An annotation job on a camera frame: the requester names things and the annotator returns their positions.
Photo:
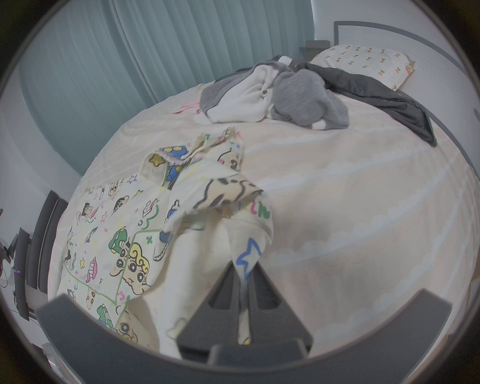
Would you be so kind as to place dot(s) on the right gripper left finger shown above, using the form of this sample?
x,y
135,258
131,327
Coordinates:
x,y
217,318

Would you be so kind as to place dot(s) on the grey bedside table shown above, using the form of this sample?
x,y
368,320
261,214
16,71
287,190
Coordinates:
x,y
317,49

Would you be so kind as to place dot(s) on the blue-green curtain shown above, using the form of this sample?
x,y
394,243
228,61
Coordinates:
x,y
131,63

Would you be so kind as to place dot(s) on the black garment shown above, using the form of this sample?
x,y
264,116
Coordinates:
x,y
390,99

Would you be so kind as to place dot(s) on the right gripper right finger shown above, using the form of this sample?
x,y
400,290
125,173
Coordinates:
x,y
277,318

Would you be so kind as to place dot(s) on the bed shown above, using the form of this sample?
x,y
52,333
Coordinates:
x,y
356,210

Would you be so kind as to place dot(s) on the pink garment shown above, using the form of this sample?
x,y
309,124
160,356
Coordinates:
x,y
185,108

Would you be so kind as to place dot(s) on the white printed pyjama top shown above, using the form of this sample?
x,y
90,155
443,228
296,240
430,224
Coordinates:
x,y
123,232

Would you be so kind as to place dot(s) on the white printed pillow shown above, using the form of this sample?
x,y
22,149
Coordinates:
x,y
369,62

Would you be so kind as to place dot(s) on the pile of clothes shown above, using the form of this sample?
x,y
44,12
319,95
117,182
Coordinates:
x,y
296,97

